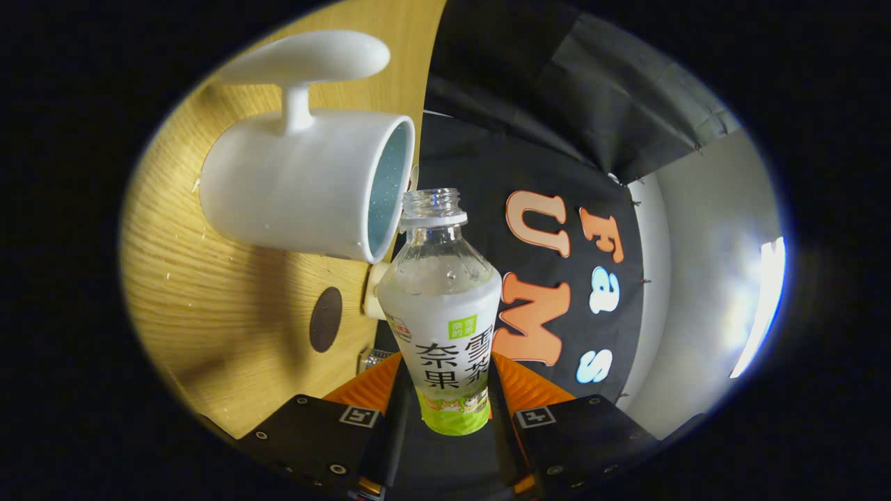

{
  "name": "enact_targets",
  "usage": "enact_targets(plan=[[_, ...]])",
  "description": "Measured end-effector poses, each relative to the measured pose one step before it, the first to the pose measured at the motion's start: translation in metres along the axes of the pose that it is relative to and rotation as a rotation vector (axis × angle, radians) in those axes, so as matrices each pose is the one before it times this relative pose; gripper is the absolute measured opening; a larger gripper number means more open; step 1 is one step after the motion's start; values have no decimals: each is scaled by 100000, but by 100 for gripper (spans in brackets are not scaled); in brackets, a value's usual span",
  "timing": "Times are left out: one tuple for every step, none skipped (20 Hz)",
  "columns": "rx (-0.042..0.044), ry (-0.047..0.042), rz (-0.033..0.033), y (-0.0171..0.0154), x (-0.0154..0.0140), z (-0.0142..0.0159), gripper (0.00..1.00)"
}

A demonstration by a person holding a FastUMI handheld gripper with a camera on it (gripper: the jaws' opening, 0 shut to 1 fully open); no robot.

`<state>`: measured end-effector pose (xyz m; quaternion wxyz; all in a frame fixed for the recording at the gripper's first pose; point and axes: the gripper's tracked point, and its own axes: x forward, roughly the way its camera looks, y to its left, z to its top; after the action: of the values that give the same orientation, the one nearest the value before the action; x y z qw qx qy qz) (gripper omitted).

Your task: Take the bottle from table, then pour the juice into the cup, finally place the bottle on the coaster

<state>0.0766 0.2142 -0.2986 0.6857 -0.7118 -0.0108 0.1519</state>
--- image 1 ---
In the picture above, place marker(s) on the white cup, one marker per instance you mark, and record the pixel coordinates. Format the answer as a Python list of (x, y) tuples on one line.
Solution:
[(299, 181)]

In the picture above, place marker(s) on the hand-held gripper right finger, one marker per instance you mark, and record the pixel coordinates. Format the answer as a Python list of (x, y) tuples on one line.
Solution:
[(507, 445)]

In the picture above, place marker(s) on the dark brown round coaster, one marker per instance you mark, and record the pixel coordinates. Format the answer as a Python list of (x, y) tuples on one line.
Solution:
[(326, 320)]

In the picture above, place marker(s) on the white toaster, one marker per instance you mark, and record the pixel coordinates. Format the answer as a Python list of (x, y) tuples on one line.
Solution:
[(374, 292)]

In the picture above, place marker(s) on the wooden table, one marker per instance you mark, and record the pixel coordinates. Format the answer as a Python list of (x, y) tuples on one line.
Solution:
[(223, 313)]

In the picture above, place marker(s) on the large ceiling light panel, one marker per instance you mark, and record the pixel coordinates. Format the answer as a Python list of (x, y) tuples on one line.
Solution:
[(766, 299)]

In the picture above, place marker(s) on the black backdrop cloth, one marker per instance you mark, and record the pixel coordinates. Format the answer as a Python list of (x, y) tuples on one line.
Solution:
[(522, 104)]

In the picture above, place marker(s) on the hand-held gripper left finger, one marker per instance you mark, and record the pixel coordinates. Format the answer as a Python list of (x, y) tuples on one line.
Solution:
[(390, 438)]

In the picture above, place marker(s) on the clear juice bottle green label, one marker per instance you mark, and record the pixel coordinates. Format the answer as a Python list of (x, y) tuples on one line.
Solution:
[(445, 327)]

